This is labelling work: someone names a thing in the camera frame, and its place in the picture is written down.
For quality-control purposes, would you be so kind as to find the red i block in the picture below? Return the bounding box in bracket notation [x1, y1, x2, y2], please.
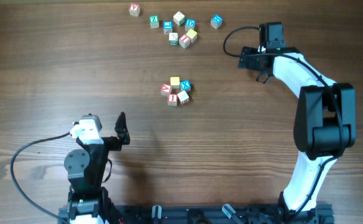
[178, 34, 191, 49]
[167, 94, 178, 106]

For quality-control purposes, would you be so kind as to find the red A letter block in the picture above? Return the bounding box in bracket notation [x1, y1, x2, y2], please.
[160, 83, 172, 96]

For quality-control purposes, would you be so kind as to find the white blue side block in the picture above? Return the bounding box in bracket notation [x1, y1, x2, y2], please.
[177, 90, 190, 104]

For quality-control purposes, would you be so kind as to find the yellow S letter block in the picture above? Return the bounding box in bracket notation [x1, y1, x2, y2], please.
[170, 77, 180, 89]

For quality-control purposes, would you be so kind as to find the blue X letter block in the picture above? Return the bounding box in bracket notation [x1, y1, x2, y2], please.
[180, 80, 191, 92]

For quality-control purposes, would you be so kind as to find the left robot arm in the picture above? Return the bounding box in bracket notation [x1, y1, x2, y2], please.
[64, 112, 131, 223]

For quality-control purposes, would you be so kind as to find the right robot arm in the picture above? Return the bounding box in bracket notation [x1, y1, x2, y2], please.
[223, 22, 356, 223]

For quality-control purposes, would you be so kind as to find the blue picture block right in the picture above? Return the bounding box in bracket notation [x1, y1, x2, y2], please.
[211, 14, 223, 29]

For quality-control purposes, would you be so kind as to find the blue picture block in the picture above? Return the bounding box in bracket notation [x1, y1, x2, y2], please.
[163, 21, 173, 34]
[211, 14, 223, 29]

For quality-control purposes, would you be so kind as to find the yellow top block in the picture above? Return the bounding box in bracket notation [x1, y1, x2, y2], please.
[186, 29, 198, 43]

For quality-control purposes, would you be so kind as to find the blue D letter block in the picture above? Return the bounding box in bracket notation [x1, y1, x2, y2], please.
[185, 18, 196, 31]

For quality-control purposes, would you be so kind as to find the white green top block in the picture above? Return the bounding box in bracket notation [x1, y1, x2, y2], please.
[173, 11, 186, 26]

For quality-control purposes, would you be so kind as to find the white green picture block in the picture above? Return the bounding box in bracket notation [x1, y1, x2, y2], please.
[168, 32, 178, 45]

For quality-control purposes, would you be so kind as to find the green Z letter block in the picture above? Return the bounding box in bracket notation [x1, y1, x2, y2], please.
[149, 15, 159, 29]

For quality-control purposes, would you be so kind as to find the red V letter block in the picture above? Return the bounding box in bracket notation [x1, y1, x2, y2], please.
[129, 3, 140, 17]

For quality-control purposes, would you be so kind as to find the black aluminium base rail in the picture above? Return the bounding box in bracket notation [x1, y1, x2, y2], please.
[58, 204, 335, 224]

